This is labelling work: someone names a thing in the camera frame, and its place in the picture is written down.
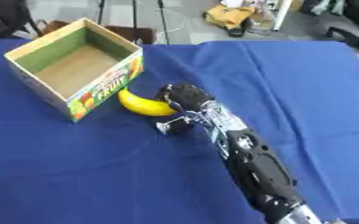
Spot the yellow toy banana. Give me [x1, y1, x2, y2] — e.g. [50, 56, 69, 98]
[116, 87, 180, 117]

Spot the yellow bag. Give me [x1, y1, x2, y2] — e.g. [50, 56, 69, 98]
[202, 3, 258, 31]

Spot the black tripod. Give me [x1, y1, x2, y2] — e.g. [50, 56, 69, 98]
[95, 0, 172, 46]

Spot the black office chair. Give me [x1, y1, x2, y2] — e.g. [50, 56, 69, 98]
[325, 0, 359, 67]

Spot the white stand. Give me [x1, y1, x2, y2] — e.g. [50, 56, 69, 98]
[241, 0, 295, 32]

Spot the cardboard box with green inside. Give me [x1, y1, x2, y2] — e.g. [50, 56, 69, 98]
[3, 17, 146, 123]

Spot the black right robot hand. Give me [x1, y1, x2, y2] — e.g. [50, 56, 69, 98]
[153, 83, 218, 135]

